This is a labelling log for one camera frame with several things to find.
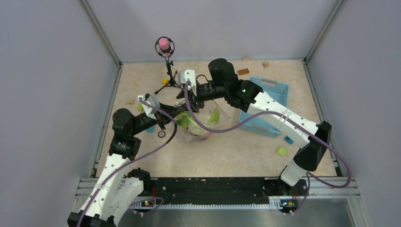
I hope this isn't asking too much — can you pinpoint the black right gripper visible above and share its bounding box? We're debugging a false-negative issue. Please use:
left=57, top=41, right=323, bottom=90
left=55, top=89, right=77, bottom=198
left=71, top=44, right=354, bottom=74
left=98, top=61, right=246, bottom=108
left=176, top=82, right=227, bottom=114

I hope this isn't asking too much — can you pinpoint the clear zip top bag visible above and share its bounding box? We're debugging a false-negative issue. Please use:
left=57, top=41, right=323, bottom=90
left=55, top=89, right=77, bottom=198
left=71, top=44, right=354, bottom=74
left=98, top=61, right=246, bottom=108
left=175, top=101, right=231, bottom=142

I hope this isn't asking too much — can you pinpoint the white cauliflower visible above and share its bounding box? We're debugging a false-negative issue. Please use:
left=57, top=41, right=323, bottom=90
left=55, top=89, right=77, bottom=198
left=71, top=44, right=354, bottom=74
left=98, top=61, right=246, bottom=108
left=182, top=114, right=212, bottom=137

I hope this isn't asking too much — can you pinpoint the light blue plastic basket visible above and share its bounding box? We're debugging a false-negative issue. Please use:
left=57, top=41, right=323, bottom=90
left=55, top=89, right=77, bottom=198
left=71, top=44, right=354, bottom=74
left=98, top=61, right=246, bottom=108
left=238, top=76, right=290, bottom=139

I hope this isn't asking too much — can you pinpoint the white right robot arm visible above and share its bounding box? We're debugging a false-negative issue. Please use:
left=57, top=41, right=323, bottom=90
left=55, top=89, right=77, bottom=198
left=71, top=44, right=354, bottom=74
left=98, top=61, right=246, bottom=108
left=177, top=58, right=331, bottom=195

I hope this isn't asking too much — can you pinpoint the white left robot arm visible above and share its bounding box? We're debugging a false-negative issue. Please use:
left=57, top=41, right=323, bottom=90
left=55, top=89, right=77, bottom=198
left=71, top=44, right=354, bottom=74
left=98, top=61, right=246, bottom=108
left=67, top=94, right=187, bottom=227

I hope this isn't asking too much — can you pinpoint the teal silicone tool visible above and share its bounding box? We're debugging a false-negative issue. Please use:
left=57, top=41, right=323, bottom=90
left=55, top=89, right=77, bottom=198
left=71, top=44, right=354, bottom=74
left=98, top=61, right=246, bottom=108
left=146, top=126, right=155, bottom=133

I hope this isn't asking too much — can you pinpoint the green block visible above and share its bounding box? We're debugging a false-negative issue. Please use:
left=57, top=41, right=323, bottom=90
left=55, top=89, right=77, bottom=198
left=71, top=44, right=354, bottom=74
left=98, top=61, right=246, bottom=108
left=137, top=104, right=144, bottom=112

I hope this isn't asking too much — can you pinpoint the brown brick block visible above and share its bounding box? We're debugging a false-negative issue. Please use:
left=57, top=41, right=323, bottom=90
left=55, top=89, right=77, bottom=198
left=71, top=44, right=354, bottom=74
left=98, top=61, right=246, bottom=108
left=237, top=68, right=250, bottom=76

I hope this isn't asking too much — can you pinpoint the pink microphone on tripod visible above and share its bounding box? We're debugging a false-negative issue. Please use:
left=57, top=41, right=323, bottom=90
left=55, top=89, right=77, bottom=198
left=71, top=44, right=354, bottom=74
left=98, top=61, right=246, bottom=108
left=154, top=36, right=182, bottom=95

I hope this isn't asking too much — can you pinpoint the blue lego block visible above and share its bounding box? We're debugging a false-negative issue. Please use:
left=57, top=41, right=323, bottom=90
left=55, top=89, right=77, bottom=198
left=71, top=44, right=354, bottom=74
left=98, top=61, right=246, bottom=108
left=284, top=136, right=294, bottom=144

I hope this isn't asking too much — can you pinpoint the light green lego brick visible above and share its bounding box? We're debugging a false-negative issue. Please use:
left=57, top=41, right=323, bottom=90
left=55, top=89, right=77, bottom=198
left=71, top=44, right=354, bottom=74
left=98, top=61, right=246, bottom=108
left=276, top=146, right=287, bottom=157

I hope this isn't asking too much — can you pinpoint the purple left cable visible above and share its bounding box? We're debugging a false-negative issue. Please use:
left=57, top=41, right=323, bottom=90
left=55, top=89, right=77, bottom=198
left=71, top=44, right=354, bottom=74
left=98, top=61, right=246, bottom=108
left=76, top=97, right=179, bottom=227

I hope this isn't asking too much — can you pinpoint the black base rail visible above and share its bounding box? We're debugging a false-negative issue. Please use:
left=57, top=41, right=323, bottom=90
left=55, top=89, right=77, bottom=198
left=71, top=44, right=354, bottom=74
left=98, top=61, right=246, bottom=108
left=139, top=177, right=308, bottom=205

